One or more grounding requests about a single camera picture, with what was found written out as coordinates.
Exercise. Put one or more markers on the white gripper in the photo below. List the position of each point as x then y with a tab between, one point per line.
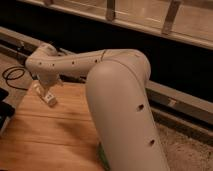
48	81

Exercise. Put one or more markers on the small white bottle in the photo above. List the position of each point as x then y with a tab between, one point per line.
45	96

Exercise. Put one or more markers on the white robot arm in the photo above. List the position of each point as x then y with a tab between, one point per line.
132	149

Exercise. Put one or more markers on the green ceramic bowl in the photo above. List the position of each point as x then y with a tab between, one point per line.
102	157

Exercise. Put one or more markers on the black device at left edge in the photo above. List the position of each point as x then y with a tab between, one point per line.
6	111

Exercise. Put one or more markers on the metal rail along wall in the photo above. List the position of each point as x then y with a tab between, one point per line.
117	82

